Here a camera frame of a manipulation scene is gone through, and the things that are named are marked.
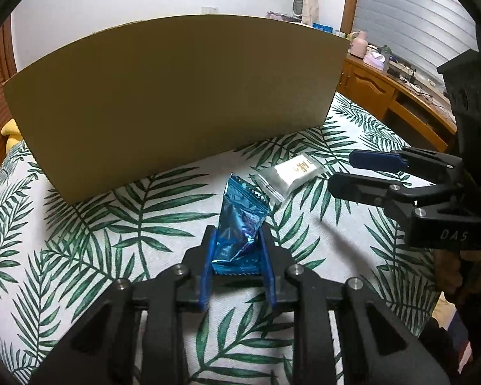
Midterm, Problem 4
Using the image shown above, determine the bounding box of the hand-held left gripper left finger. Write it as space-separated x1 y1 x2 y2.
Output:
30 226 221 385

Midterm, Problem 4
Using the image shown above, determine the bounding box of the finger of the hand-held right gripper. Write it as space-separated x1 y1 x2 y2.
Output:
350 147 463 187
327 172 466 219

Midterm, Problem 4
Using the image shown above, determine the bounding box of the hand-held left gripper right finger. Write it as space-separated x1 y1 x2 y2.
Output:
258 225 451 385

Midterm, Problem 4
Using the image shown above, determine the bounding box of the blue foil snack packet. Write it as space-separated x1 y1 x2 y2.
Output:
212 173 269 275

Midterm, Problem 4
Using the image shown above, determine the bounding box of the small silver white snack packet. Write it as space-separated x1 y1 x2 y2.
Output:
252 153 329 203

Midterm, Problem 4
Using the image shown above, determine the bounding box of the brown cardboard panel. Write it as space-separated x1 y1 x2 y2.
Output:
3 15 349 205

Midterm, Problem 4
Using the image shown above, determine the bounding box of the person's right hand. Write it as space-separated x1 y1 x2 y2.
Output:
433 246 481 309

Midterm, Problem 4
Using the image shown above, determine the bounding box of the wooden cabinet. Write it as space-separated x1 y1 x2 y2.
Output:
337 54 460 153

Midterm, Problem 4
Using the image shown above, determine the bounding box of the black power strip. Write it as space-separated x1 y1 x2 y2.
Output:
387 66 415 83

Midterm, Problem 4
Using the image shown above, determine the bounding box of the pink tissue box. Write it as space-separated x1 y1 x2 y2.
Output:
363 53 387 69

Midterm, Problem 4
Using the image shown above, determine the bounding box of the leaf print blanket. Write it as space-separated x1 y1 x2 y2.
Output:
0 92 461 385

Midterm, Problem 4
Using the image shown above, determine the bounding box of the pink kettle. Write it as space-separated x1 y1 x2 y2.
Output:
350 30 368 59

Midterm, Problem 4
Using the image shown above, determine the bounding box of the grey window blind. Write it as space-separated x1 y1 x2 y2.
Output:
355 0 481 85

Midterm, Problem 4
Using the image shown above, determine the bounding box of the folded purple cloth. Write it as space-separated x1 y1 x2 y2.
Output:
266 10 301 22

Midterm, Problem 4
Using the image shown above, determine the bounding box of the yellow pillow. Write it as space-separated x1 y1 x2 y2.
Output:
1 119 25 153

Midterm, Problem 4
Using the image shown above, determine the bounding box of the wooden window frame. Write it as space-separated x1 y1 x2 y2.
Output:
341 0 361 33

